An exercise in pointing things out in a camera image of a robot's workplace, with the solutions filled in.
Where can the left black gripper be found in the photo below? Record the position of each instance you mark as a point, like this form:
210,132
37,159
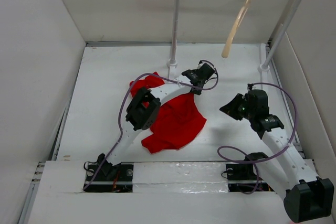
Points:
197,93

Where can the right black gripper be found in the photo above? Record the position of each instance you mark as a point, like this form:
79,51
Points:
230,108

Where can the red t shirt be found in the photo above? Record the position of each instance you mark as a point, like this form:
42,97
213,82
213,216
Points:
178,121

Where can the beige plastic clothes hanger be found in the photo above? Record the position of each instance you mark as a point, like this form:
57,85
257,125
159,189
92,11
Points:
234,29

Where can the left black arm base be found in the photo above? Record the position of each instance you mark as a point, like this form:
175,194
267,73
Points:
109,178

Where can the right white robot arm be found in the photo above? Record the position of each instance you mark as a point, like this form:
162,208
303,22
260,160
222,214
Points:
305,195

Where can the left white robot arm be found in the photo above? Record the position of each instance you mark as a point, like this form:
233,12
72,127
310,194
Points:
143,109

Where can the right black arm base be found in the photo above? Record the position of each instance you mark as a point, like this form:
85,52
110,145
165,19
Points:
242,177

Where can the white and silver clothes rack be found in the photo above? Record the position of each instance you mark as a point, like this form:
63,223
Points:
210,21

